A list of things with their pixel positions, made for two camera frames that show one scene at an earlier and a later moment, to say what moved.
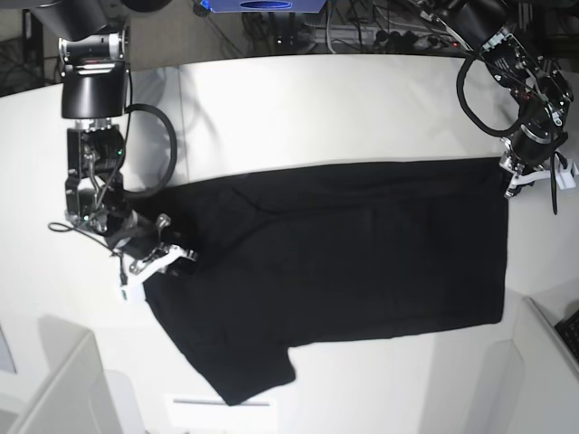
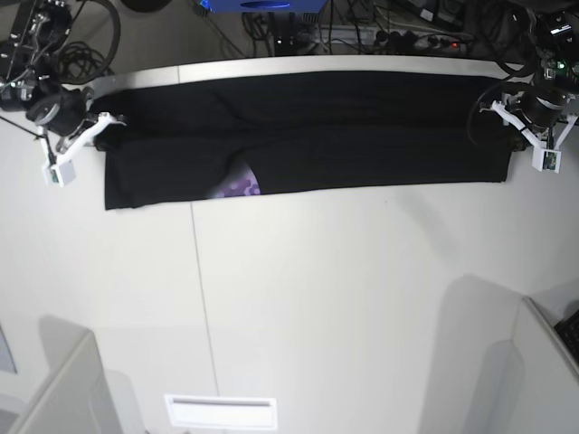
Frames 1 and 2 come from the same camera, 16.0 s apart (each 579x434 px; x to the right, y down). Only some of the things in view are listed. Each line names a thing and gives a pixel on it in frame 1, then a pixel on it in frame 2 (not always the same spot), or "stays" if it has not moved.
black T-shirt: (290, 258) → (175, 136)
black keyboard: (568, 329) stays
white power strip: (374, 38) stays
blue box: (262, 5) stays
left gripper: (137, 237) → (64, 110)
